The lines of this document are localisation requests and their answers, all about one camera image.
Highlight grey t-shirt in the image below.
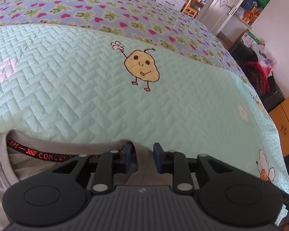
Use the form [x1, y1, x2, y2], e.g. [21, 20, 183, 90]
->
[0, 129, 181, 231]

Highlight black chair with clothes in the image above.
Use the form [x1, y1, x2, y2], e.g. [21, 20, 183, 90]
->
[230, 41, 285, 112]

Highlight wooden cabinet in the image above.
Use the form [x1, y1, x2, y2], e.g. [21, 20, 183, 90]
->
[269, 96, 289, 157]

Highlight mint green quilted blanket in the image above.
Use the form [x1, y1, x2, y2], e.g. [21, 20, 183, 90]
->
[0, 24, 289, 192]

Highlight small wooden chair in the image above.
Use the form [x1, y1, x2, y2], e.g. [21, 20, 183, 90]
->
[181, 0, 204, 18]

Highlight frog and heart bedsheet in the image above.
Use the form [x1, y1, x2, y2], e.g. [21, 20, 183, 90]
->
[0, 0, 250, 85]

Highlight white room door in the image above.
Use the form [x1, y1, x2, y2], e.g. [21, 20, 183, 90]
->
[197, 0, 243, 36]

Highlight hanging bags on wall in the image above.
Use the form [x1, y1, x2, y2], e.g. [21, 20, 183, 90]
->
[234, 0, 270, 26]

